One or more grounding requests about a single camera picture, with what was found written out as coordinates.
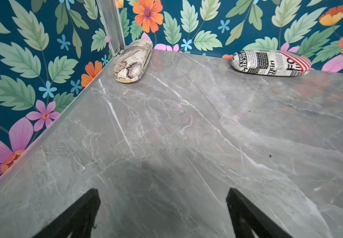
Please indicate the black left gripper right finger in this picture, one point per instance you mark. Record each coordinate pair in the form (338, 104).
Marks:
(248, 220)

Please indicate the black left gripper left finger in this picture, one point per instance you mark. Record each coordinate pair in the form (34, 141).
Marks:
(77, 221)

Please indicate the map print shoe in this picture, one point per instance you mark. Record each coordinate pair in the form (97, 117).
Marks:
(133, 62)

